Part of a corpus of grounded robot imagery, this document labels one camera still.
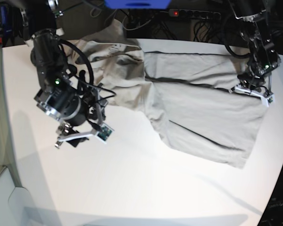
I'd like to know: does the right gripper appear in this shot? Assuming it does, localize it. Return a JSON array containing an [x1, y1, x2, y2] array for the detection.
[[55, 82, 116, 148]]

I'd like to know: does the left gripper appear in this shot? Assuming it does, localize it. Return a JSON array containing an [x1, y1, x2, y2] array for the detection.
[[229, 72, 273, 101]]

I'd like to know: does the beige t-shirt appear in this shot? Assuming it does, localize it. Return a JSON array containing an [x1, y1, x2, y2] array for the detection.
[[75, 21, 267, 169]]

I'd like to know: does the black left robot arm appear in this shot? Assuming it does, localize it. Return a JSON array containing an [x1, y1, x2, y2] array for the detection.
[[222, 0, 281, 107]]

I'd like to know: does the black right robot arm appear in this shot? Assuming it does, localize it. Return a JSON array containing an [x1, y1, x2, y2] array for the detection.
[[10, 0, 113, 147]]

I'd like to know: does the black power strip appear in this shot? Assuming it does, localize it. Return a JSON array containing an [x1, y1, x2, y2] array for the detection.
[[168, 9, 221, 20]]

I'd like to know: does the blue plastic box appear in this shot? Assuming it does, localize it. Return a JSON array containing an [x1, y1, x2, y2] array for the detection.
[[105, 0, 171, 9]]

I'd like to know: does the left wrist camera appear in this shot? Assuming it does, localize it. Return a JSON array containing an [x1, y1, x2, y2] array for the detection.
[[262, 93, 275, 107]]

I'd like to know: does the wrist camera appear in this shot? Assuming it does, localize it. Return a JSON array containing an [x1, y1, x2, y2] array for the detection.
[[262, 93, 275, 107], [95, 123, 114, 144]]

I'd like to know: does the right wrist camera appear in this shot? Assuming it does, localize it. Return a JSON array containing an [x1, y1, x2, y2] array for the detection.
[[95, 123, 114, 144]]

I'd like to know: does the white cable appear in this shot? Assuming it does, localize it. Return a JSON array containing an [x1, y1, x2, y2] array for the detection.
[[121, 14, 154, 31]]

